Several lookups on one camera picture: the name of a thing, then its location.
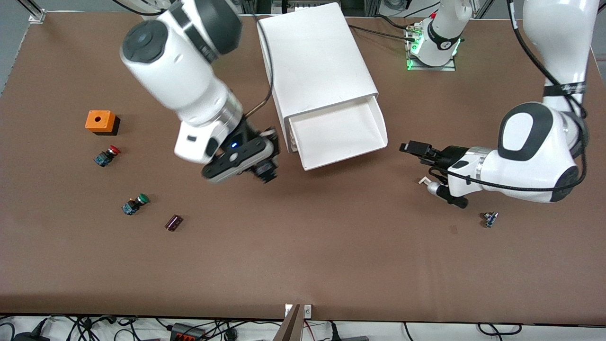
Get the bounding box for white drawer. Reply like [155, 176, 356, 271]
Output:
[286, 96, 389, 171]

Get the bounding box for white drawer cabinet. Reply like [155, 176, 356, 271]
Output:
[257, 2, 379, 153]

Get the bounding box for orange box with black base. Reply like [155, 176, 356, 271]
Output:
[85, 110, 121, 136]

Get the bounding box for black power strip red switches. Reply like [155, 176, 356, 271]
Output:
[170, 323, 206, 341]

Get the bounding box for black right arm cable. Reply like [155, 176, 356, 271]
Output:
[244, 12, 275, 119]

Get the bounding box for black cable behind cabinet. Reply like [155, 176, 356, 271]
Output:
[348, 24, 412, 43]

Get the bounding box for green push button switch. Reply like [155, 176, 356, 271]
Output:
[122, 193, 150, 216]

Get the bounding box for red push button switch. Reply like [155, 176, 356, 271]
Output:
[93, 145, 121, 168]

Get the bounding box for grey angled post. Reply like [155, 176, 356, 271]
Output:
[274, 304, 303, 341]

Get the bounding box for black looped cable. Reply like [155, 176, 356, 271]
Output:
[477, 323, 522, 336]

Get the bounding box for aluminium frame profile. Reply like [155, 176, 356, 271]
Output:
[19, 0, 47, 23]

